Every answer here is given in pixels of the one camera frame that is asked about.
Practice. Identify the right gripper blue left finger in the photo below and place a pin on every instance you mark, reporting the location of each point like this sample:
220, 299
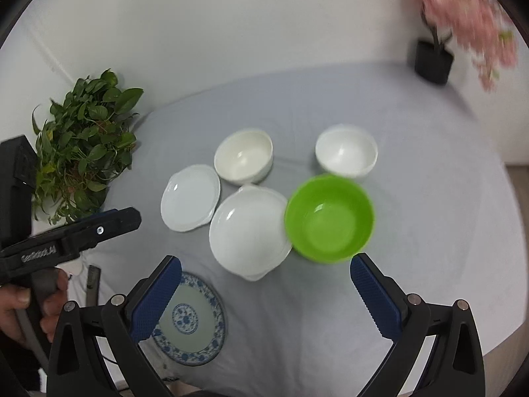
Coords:
151, 297

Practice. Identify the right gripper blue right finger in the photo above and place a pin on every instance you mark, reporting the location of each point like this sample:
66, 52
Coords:
381, 295

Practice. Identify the small white scalloped plate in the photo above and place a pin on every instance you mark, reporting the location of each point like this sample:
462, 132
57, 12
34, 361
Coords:
190, 198

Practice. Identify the large white scalloped plate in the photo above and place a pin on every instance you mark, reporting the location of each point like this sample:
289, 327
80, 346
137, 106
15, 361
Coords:
247, 234

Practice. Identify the cream ceramic bowl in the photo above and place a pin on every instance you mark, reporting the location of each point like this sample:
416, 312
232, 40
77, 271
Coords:
244, 157

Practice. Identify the person's left hand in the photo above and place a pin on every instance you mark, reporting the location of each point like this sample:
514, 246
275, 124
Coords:
15, 298

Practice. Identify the blue white patterned plate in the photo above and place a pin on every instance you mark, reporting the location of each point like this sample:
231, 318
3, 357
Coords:
192, 328

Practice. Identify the green plastic bowl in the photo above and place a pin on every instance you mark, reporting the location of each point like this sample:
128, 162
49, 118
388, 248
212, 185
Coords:
328, 219

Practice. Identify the green leafy pothos plant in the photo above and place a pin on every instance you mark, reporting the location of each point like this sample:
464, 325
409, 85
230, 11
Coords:
86, 144

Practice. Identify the small white ceramic bowl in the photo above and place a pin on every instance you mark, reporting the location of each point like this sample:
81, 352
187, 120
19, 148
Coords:
346, 151

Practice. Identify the black square plant pot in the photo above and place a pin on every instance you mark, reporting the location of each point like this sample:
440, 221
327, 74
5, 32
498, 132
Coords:
431, 64

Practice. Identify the pink blossom artificial tree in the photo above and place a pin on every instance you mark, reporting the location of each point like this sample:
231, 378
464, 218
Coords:
481, 27

